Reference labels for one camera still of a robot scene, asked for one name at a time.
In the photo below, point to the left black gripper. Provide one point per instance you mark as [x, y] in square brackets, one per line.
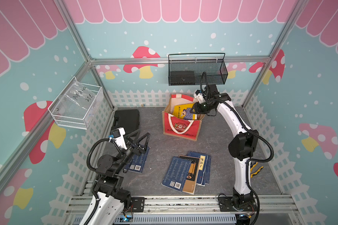
[138, 150]

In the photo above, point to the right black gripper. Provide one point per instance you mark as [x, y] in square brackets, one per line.
[196, 106]

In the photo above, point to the yellow cartoon cover book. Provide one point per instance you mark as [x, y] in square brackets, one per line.
[184, 112]

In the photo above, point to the red canvas tote bag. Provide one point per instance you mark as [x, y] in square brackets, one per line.
[173, 126]

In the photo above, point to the blue back-cover book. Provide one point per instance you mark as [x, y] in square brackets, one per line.
[137, 164]

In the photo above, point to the blue striped thin book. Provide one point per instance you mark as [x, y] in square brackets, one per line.
[176, 174]

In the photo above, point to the brown lamp cover book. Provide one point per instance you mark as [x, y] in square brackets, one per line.
[191, 178]

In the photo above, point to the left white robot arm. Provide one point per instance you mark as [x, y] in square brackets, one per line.
[109, 199]

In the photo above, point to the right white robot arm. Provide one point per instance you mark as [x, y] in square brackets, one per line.
[243, 145]

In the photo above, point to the black plastic tool case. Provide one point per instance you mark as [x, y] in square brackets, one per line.
[128, 119]

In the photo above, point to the black box in basket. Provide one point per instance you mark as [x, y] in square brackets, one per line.
[177, 78]

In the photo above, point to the blue yellow-label book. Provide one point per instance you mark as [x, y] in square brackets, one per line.
[204, 167]

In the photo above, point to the yellow green pliers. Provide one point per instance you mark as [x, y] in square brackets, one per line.
[255, 169]

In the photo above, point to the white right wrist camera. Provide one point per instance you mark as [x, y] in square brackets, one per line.
[199, 97]

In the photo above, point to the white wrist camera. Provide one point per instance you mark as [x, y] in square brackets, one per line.
[199, 97]
[117, 135]

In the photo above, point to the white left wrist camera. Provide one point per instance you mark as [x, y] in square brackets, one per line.
[117, 135]

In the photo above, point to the black wire mesh basket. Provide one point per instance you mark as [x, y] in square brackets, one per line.
[209, 68]

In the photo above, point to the clear plastic wall bin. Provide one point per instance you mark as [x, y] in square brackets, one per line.
[76, 105]

